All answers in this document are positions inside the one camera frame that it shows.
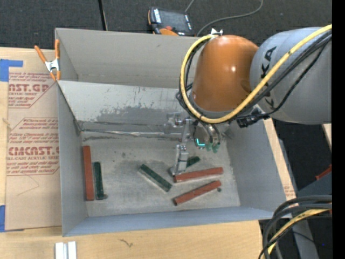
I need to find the brown cardboard board red print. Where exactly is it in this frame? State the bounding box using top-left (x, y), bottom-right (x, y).
top-left (0, 46), bottom-right (299, 231)

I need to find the black cylinder on white bracket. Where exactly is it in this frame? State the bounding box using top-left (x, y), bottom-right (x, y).
top-left (236, 109), bottom-right (270, 128)

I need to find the red-brown flat block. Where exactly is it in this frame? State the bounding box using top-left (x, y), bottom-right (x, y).
top-left (82, 145), bottom-right (95, 202)
top-left (172, 167), bottom-right (224, 184)
top-left (172, 180), bottom-right (223, 207)

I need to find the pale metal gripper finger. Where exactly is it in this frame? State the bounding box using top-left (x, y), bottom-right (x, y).
top-left (169, 144), bottom-right (190, 176)
top-left (163, 112), bottom-right (187, 135)

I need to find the dark green flat block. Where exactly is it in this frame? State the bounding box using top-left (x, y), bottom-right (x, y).
top-left (138, 163), bottom-right (173, 193)
top-left (185, 156), bottom-right (201, 169)
top-left (92, 161), bottom-right (106, 200)

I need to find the grey metal bin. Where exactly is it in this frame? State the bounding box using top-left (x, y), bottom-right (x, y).
top-left (54, 28), bottom-right (294, 237)

